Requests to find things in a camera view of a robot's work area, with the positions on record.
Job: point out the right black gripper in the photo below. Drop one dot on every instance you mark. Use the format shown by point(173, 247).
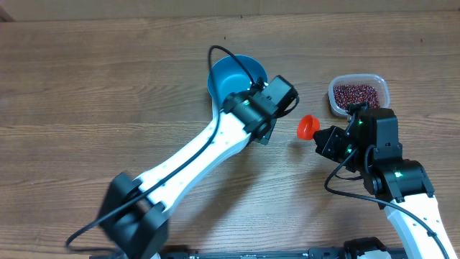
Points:
point(327, 148)

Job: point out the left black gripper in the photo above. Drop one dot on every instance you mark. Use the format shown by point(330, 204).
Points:
point(266, 139)

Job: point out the red scoop with blue handle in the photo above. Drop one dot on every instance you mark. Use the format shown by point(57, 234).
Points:
point(308, 125)

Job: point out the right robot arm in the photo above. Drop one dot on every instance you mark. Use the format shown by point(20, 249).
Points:
point(401, 187)

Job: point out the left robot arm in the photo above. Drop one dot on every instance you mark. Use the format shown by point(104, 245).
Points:
point(138, 209)

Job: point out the blue metal bowl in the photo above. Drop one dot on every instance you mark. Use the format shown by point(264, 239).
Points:
point(231, 78)

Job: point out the red beans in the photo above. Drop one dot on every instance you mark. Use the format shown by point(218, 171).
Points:
point(354, 94)

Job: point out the clear plastic container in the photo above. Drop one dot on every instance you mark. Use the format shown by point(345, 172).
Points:
point(376, 81)

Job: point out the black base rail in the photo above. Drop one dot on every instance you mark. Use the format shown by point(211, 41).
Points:
point(364, 248)

